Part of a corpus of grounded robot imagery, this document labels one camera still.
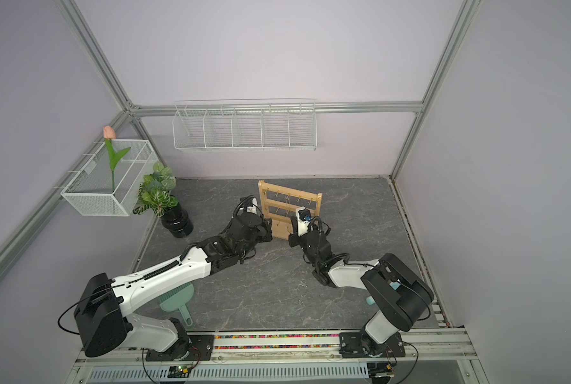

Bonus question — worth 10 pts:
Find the wooden jewelry display stand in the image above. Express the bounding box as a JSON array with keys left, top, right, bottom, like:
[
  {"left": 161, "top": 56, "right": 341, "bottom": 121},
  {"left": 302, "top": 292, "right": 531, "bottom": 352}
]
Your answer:
[{"left": 258, "top": 180, "right": 323, "bottom": 240}]

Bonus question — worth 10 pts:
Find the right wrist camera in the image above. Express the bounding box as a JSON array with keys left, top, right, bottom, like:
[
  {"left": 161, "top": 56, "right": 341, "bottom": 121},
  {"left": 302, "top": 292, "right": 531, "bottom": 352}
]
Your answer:
[{"left": 295, "top": 206, "right": 313, "bottom": 237}]

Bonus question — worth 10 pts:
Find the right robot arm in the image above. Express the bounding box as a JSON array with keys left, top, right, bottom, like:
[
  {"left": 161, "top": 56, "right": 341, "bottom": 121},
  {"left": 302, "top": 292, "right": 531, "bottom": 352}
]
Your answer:
[{"left": 289, "top": 209, "right": 434, "bottom": 346}]

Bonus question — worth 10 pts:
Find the white wire wall shelf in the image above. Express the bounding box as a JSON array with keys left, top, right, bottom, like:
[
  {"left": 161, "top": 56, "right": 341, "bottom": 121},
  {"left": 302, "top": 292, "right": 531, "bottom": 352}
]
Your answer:
[{"left": 172, "top": 99, "right": 317, "bottom": 152}]

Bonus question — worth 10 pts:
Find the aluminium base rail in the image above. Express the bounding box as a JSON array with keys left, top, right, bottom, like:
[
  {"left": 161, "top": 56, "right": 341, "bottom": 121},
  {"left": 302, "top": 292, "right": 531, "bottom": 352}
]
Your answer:
[{"left": 73, "top": 328, "right": 478, "bottom": 368}]

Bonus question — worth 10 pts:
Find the white slotted cable duct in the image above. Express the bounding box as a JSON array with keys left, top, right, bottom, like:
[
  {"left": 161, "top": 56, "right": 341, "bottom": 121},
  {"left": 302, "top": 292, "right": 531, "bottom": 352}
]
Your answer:
[{"left": 87, "top": 363, "right": 370, "bottom": 383}]

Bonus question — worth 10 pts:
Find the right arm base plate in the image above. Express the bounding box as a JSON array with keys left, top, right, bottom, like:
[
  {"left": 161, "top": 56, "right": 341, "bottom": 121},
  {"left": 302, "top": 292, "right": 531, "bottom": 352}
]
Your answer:
[{"left": 339, "top": 331, "right": 405, "bottom": 358}]

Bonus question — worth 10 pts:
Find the white mesh wall basket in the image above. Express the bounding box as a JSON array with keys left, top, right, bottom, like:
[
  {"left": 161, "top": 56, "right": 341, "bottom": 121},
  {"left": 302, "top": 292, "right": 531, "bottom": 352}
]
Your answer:
[{"left": 61, "top": 139, "right": 157, "bottom": 217}]

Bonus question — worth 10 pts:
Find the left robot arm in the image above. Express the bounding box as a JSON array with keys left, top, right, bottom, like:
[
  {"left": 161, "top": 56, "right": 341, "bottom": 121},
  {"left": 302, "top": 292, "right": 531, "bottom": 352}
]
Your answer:
[{"left": 73, "top": 212, "right": 273, "bottom": 361}]

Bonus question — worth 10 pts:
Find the black ribbed vase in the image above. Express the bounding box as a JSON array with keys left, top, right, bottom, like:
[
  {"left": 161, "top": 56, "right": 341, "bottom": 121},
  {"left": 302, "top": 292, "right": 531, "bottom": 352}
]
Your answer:
[{"left": 160, "top": 204, "right": 194, "bottom": 238}]

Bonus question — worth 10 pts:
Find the pink artificial tulip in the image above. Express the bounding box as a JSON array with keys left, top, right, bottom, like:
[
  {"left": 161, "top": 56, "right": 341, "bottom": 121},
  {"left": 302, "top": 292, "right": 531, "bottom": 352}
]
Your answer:
[{"left": 103, "top": 126, "right": 131, "bottom": 193}]

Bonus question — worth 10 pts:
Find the green artificial potted plant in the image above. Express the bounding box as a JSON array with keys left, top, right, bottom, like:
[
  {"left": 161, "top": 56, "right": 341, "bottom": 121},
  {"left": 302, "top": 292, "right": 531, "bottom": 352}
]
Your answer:
[{"left": 133, "top": 162, "right": 179, "bottom": 218}]

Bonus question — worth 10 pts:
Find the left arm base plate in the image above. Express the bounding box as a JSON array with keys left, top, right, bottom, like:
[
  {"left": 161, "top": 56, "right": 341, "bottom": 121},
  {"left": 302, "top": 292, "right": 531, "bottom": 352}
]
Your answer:
[{"left": 144, "top": 334, "right": 215, "bottom": 362}]

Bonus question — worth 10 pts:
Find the green dustpan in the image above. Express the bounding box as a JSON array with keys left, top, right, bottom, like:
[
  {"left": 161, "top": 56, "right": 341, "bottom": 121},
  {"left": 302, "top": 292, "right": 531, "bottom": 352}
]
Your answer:
[{"left": 159, "top": 283, "right": 195, "bottom": 327}]

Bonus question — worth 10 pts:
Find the teal small brush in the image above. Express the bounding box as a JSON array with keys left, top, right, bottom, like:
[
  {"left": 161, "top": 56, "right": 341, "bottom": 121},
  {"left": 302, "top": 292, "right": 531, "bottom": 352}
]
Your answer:
[{"left": 366, "top": 282, "right": 401, "bottom": 305}]

